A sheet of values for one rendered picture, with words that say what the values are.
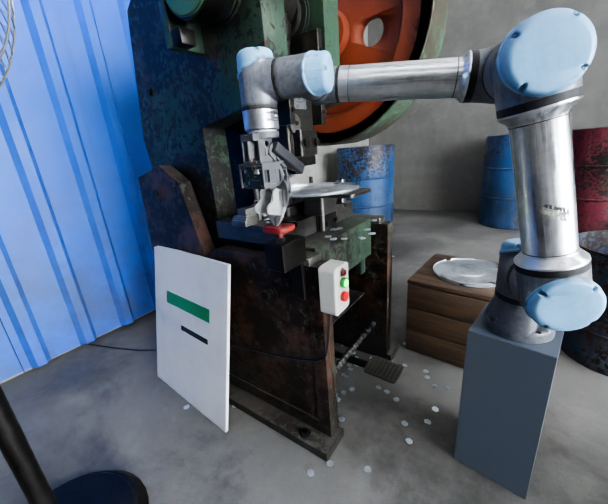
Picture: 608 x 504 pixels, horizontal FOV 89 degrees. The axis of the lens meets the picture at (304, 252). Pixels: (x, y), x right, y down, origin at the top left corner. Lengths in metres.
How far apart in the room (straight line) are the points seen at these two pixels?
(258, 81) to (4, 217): 1.43
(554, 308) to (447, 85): 0.47
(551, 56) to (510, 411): 0.77
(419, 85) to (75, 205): 1.66
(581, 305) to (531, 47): 0.43
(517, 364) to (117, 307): 1.88
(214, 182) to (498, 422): 1.10
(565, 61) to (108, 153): 1.87
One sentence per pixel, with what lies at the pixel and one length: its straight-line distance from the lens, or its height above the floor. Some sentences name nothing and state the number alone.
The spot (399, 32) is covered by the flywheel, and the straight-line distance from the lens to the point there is 1.37.
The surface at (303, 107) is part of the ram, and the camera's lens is 1.11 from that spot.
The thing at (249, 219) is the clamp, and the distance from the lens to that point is 0.97.
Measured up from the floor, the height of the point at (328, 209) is 0.72.
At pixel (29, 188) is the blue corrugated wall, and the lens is 1.87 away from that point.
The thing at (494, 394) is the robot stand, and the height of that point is 0.29.
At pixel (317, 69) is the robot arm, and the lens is 0.66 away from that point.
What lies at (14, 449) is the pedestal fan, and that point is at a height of 0.36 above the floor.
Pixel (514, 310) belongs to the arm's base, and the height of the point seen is 0.52.
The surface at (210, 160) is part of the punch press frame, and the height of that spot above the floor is 0.90.
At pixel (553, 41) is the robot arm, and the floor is 1.04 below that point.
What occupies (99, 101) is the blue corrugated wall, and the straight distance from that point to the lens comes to 2.04.
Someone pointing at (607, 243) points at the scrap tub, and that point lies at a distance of 1.89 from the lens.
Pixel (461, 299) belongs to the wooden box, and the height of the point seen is 0.31.
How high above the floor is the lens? 0.92
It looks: 19 degrees down
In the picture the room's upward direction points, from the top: 5 degrees counter-clockwise
